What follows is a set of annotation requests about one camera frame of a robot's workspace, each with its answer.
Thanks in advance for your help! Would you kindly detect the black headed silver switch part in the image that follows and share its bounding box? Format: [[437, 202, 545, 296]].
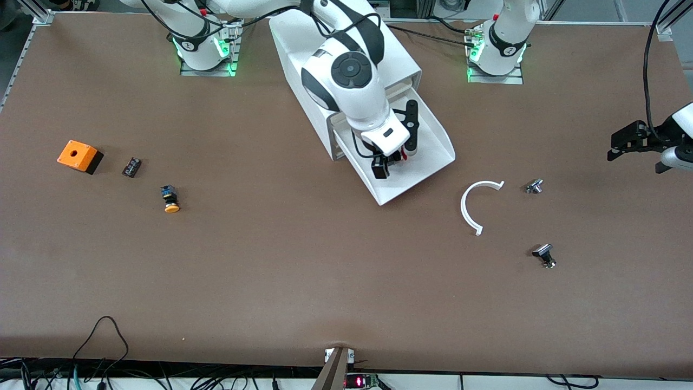
[[532, 244, 557, 270]]

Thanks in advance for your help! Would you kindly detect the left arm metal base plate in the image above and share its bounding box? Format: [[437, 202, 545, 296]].
[[467, 24, 524, 85]]

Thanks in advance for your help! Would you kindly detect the yellow mushroom push button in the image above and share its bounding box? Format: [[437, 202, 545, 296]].
[[160, 185, 181, 213]]

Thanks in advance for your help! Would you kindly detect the aluminium table side rail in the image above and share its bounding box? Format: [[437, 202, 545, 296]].
[[0, 22, 40, 112]]

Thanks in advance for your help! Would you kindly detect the device with red display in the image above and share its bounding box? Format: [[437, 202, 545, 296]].
[[345, 373, 380, 389]]

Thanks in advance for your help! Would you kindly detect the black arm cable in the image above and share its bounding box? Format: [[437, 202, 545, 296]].
[[643, 0, 675, 136], [142, 0, 381, 160]]

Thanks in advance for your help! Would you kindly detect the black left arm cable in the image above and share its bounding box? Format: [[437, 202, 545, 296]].
[[643, 0, 675, 136]]

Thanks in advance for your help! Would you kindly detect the black cable on table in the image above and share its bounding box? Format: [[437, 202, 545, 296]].
[[385, 16, 477, 47]]

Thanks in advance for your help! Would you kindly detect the aluminium table edge rail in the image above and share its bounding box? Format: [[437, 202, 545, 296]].
[[528, 19, 658, 27]]

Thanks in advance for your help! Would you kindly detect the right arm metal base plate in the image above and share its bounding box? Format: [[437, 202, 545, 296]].
[[180, 19, 243, 76]]

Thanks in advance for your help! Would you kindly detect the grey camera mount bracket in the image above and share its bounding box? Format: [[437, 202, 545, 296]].
[[310, 347, 355, 390]]

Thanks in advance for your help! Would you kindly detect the thin black cable loop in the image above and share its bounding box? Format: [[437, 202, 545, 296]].
[[70, 316, 130, 390]]

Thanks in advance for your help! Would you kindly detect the orange box with hole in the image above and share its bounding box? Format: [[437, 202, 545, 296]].
[[57, 140, 104, 175]]

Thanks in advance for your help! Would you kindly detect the white curved plastic piece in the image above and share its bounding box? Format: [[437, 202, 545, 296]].
[[460, 180, 506, 237]]

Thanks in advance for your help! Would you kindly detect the aluminium frame corner profile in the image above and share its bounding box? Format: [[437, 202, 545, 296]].
[[16, 0, 56, 27], [652, 0, 693, 41]]

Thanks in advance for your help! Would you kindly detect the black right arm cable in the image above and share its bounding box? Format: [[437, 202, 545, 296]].
[[142, 0, 381, 160]]

